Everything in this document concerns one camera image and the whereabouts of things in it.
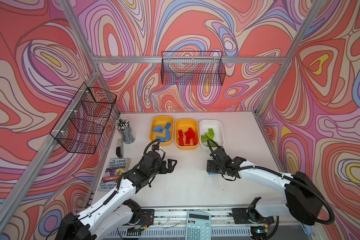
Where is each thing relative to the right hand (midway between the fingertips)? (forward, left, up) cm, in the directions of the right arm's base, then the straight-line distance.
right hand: (215, 170), depth 87 cm
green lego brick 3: (+24, 0, +1) cm, 24 cm away
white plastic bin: (+33, -7, +1) cm, 34 cm away
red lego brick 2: (+27, +13, +2) cm, 30 cm away
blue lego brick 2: (+30, +35, +4) cm, 46 cm away
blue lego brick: (+35, +29, +1) cm, 45 cm away
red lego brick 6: (+23, +15, 0) cm, 27 cm away
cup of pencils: (+23, +55, +17) cm, 62 cm away
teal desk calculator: (-27, +13, 0) cm, 30 cm away
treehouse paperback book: (+3, +60, 0) cm, 60 cm away
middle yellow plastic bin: (+36, +17, +2) cm, 39 cm away
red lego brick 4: (+25, +14, +2) cm, 29 cm away
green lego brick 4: (+6, +3, +18) cm, 20 cm away
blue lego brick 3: (+23, +32, 0) cm, 40 cm away
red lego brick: (+26, +19, 0) cm, 33 cm away
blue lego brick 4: (+27, +29, -1) cm, 40 cm away
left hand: (+2, +26, +9) cm, 28 cm away
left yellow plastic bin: (+40, +34, +2) cm, 52 cm away
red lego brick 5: (+23, +10, 0) cm, 25 cm away
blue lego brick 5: (-1, +3, -3) cm, 4 cm away
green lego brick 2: (+22, +4, +2) cm, 22 cm away
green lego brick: (+28, -2, 0) cm, 28 cm away
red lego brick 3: (+21, +20, 0) cm, 29 cm away
